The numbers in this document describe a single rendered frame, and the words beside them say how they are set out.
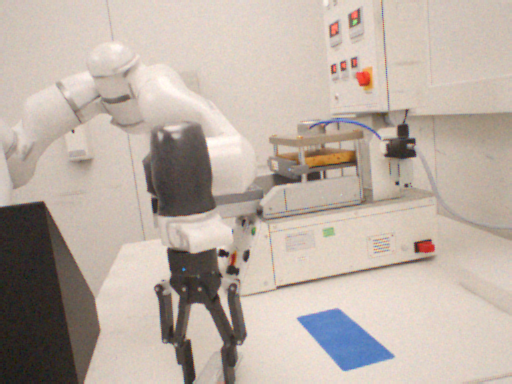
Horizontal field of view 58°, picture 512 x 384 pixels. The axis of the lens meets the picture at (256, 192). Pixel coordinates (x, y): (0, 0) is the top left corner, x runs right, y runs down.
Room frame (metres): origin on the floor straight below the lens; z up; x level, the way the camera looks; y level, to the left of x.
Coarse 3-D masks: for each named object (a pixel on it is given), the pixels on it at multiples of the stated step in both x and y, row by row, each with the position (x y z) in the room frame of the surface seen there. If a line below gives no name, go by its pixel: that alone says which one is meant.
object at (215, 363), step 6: (216, 354) 0.76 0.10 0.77; (240, 354) 0.75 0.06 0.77; (210, 360) 0.74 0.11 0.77; (216, 360) 0.74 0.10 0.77; (210, 366) 0.72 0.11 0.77; (216, 366) 0.72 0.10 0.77; (222, 366) 0.72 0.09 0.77; (204, 372) 0.71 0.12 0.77; (210, 372) 0.71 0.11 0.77; (216, 372) 0.70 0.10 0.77; (222, 372) 0.70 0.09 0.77; (198, 378) 0.69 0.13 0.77; (204, 378) 0.69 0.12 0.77; (210, 378) 0.69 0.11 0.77; (216, 378) 0.69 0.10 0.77; (222, 378) 0.68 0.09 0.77
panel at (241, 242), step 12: (252, 216) 1.20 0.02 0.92; (240, 228) 1.28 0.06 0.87; (252, 228) 1.16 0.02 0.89; (240, 240) 1.23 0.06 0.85; (252, 240) 1.12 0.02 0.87; (240, 252) 1.19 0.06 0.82; (252, 252) 1.09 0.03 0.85; (240, 264) 1.15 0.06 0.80; (240, 276) 1.12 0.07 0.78; (240, 288) 1.08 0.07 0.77
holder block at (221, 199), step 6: (246, 192) 1.14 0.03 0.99; (252, 192) 1.15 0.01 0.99; (258, 192) 1.15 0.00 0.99; (216, 198) 1.13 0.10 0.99; (222, 198) 1.13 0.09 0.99; (228, 198) 1.13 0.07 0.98; (234, 198) 1.14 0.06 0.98; (240, 198) 1.14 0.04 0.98; (246, 198) 1.14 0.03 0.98; (252, 198) 1.15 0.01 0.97; (258, 198) 1.15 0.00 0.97; (216, 204) 1.13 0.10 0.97; (222, 204) 1.13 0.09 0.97
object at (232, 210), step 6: (228, 204) 1.13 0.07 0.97; (234, 204) 1.13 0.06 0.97; (240, 204) 1.13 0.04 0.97; (246, 204) 1.13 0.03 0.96; (252, 204) 1.14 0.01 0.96; (258, 204) 1.14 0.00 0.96; (216, 210) 1.12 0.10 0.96; (222, 210) 1.12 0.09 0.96; (228, 210) 1.12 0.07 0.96; (234, 210) 1.13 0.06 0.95; (240, 210) 1.13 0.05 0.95; (246, 210) 1.13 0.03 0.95; (252, 210) 1.14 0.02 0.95; (156, 216) 1.09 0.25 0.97; (222, 216) 1.12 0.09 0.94; (228, 216) 1.13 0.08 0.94; (234, 216) 1.15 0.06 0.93; (156, 222) 1.09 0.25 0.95
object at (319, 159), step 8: (296, 152) 1.35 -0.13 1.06; (312, 152) 1.27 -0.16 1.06; (320, 152) 1.27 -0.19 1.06; (328, 152) 1.24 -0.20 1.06; (336, 152) 1.22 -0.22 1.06; (344, 152) 1.20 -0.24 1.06; (352, 152) 1.20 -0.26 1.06; (296, 160) 1.17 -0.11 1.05; (312, 160) 1.18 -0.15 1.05; (320, 160) 1.18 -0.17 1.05; (328, 160) 1.19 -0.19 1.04; (336, 160) 1.19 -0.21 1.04; (344, 160) 1.20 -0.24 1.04; (352, 160) 1.20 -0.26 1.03; (312, 168) 1.18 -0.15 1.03; (320, 168) 1.18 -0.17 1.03; (328, 168) 1.19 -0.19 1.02; (336, 168) 1.19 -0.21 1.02
